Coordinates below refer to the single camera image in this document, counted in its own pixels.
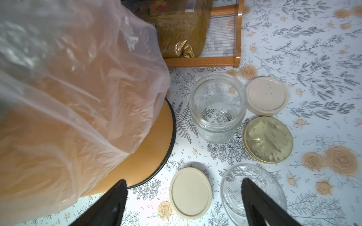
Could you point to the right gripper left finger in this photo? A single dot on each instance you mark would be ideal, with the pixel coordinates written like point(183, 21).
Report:
point(108, 210)

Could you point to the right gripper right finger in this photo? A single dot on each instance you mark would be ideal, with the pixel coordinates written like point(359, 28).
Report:
point(262, 210)

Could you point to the glass tea jar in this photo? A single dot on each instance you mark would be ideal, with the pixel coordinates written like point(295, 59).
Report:
point(231, 190)

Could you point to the green jar lid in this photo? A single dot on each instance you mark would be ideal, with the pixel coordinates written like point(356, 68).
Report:
point(267, 140)

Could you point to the orange trash bin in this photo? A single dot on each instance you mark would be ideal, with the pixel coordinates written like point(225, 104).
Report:
point(145, 163)

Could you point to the glass jar beige lid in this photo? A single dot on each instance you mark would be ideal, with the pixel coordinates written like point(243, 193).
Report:
point(217, 105)

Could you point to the floral table mat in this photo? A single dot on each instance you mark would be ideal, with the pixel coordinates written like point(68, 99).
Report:
point(315, 49)

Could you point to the clear plastic bin liner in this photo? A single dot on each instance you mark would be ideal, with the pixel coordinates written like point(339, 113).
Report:
point(82, 83)

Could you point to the wooden two-tier shelf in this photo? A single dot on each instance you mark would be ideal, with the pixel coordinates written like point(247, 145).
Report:
point(223, 40)

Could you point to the colourful candy bag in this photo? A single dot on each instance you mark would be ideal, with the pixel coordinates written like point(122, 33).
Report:
point(181, 25)

